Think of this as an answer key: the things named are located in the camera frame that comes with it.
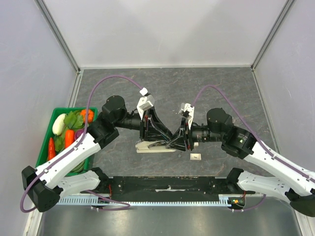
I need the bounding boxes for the white staple box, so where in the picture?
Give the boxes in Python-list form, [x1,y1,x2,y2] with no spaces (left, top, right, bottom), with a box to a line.
[190,153,202,161]

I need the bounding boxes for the light blue cable duct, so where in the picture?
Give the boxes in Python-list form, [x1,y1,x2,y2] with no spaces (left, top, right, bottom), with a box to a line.
[57,195,233,207]

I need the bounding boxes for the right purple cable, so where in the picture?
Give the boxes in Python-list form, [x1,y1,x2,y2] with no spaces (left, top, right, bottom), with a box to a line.
[193,85,315,212]

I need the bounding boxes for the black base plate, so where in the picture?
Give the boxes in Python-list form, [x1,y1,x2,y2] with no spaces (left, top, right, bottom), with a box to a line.
[92,176,244,201]

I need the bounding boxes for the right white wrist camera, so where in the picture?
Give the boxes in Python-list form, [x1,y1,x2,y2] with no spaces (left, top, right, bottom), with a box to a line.
[179,103,194,124]

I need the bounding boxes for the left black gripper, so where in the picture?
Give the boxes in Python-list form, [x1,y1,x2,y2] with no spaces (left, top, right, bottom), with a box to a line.
[114,106,171,142]

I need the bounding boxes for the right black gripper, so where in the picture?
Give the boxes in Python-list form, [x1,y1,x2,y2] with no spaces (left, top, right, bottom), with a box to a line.
[166,117,223,152]

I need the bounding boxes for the green plastic bin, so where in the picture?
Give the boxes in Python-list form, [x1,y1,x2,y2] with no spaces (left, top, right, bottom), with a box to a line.
[35,107,94,177]

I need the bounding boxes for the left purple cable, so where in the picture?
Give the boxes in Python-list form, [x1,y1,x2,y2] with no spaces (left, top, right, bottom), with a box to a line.
[20,75,148,213]

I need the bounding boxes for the green toy beans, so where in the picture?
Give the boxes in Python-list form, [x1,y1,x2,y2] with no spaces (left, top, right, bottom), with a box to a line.
[71,159,89,173]

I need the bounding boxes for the white toy eggplant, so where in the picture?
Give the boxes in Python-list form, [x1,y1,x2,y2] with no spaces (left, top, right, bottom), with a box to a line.
[52,113,66,136]

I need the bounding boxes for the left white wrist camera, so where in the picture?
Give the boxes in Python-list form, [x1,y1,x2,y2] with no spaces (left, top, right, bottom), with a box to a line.
[136,88,155,119]

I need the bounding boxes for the red toy chili pepper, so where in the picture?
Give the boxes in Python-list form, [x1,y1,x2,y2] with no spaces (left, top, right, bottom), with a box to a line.
[47,137,56,161]

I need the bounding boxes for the green toy leafy vegetable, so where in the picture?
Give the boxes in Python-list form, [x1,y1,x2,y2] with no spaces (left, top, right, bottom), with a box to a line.
[63,110,84,130]

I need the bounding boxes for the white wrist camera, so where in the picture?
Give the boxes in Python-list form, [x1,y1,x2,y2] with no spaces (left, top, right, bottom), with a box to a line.
[136,88,155,119]
[179,103,194,124]

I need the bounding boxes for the purple cable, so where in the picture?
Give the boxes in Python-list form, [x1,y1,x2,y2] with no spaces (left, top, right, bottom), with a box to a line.
[193,85,315,212]
[20,75,148,213]

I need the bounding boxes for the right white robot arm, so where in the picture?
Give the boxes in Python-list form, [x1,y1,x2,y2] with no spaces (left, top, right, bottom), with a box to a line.
[176,103,315,217]

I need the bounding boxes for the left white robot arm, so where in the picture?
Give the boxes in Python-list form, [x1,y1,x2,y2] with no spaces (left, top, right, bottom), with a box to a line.
[22,94,172,212]

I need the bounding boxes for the purple toy onion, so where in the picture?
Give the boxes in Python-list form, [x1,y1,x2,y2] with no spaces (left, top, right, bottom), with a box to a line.
[74,129,84,140]

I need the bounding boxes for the orange toy pumpkin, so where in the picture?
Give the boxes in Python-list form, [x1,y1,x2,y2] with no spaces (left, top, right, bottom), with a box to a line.
[80,109,95,123]

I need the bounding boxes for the beige black stapler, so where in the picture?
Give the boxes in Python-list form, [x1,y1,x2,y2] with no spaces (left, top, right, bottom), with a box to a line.
[135,141,176,153]

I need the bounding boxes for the orange toy carrot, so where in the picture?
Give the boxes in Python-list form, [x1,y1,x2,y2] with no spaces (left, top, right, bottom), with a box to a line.
[64,130,75,148]

